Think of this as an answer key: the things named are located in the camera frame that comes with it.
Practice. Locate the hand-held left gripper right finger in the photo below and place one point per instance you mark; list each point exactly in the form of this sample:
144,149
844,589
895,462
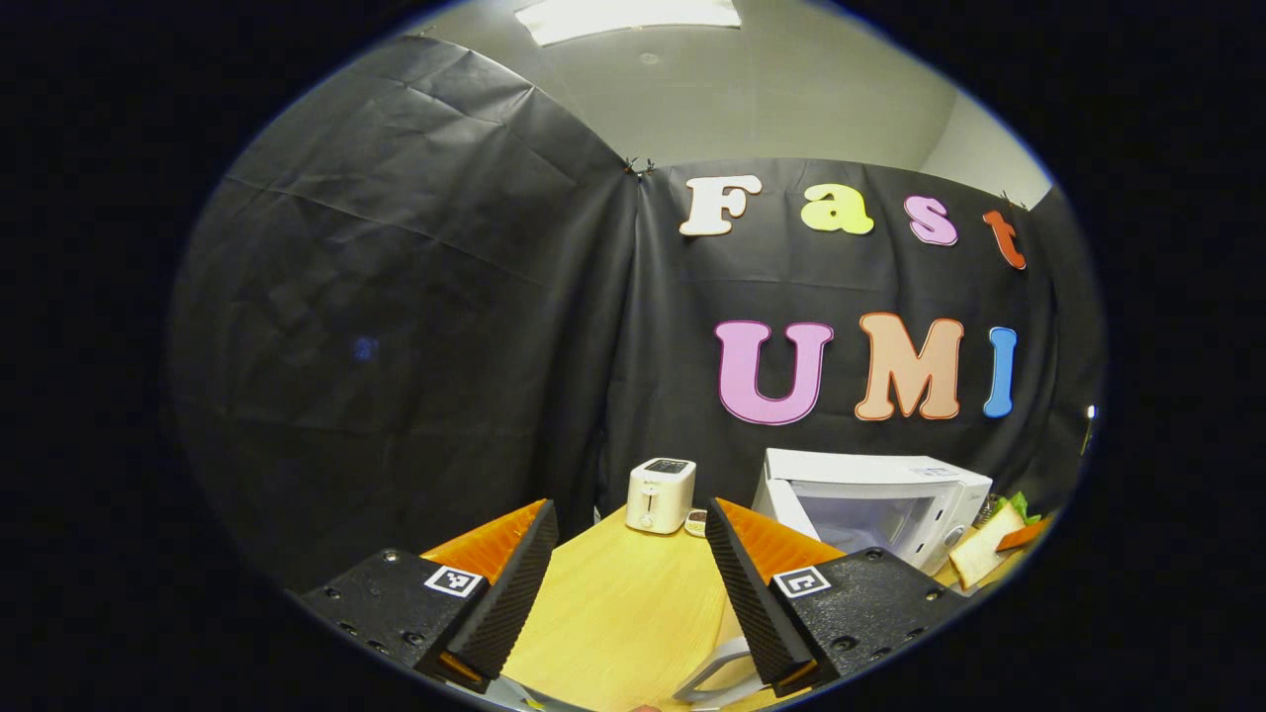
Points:
752,603

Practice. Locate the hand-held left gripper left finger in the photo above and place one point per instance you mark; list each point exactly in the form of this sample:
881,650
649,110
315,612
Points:
509,603

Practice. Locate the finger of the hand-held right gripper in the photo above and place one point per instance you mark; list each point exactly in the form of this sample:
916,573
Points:
1024,536

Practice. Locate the lettuce sandwich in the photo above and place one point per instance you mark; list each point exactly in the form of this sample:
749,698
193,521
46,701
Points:
979,554

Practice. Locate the white microwave oven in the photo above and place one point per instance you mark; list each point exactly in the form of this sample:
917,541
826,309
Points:
870,470

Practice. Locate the white rectangular tray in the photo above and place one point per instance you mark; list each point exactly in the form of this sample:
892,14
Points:
707,672

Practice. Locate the white toaster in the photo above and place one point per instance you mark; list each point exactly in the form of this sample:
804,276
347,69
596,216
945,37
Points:
658,499

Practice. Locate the black backdrop cloth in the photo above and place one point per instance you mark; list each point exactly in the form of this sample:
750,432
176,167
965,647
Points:
396,326

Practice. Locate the black cloth clip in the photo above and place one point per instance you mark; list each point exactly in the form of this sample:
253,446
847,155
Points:
639,168
1013,201

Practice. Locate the ceiling light panel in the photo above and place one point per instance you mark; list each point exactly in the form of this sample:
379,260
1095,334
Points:
628,18

